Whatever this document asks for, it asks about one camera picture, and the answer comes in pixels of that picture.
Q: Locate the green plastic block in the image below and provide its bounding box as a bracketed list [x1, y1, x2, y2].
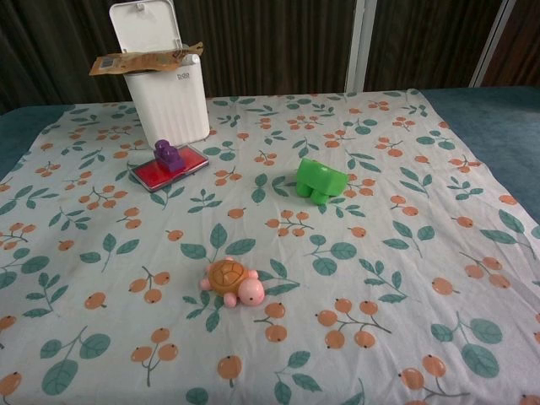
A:
[294, 157, 349, 206]

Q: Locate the red ink pad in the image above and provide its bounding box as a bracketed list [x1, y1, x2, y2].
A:
[128, 145, 211, 195]

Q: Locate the pink turtle toy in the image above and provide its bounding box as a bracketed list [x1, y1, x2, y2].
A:
[198, 256, 266, 310]

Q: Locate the white folding screen frame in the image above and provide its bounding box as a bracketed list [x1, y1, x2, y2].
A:
[345, 0, 524, 95]

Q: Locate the brown snack packet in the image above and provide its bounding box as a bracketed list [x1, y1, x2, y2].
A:
[89, 40, 205, 78]

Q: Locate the white plastic bin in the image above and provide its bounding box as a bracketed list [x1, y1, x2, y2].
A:
[108, 0, 211, 145]

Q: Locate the purple stamp block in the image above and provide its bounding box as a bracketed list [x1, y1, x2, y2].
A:
[153, 138, 183, 175]

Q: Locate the floral tablecloth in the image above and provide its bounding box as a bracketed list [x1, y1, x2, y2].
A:
[0, 87, 540, 405]

